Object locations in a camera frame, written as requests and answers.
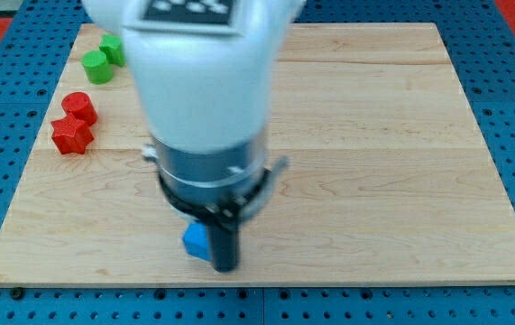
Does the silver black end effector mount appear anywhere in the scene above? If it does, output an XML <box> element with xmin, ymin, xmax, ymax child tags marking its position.
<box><xmin>142</xmin><ymin>132</ymin><xmax>289</xmax><ymax>230</ymax></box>

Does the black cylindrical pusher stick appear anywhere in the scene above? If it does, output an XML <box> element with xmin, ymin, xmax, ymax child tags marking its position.
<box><xmin>206</xmin><ymin>223</ymin><xmax>240</xmax><ymax>273</ymax></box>

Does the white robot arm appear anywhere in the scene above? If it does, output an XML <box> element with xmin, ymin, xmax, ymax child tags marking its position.
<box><xmin>83</xmin><ymin>0</ymin><xmax>304</xmax><ymax>272</ymax></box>

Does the wooden board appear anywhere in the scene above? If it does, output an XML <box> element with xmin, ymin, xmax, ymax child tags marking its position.
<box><xmin>0</xmin><ymin>23</ymin><xmax>515</xmax><ymax>288</ymax></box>

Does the blue block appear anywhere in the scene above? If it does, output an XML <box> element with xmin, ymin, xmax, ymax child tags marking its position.
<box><xmin>181</xmin><ymin>223</ymin><xmax>211</xmax><ymax>262</ymax></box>

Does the red star block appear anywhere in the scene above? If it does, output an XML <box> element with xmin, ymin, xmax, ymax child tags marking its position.
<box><xmin>51</xmin><ymin>115</ymin><xmax>94</xmax><ymax>154</ymax></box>

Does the red cylinder block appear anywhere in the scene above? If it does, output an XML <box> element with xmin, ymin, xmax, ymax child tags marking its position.
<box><xmin>61</xmin><ymin>92</ymin><xmax>98</xmax><ymax>125</ymax></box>

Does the green cylinder block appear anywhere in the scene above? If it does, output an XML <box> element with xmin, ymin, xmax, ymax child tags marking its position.
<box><xmin>81</xmin><ymin>51</ymin><xmax>114</xmax><ymax>84</ymax></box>

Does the green hexagon block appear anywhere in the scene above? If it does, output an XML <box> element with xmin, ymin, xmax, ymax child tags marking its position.
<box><xmin>99</xmin><ymin>34</ymin><xmax>125</xmax><ymax>67</ymax></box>

